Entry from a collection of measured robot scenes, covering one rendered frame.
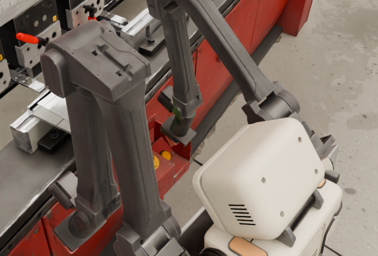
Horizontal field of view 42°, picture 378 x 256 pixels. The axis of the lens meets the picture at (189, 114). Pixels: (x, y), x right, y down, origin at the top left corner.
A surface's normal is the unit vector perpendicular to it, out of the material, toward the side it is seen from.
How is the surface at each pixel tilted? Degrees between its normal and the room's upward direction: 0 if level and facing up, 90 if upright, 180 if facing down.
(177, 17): 84
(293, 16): 90
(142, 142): 81
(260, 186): 48
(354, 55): 0
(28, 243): 90
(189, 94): 84
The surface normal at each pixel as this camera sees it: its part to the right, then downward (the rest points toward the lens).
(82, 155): -0.58, 0.55
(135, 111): 0.78, 0.34
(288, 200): 0.61, -0.13
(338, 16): 0.06, -0.71
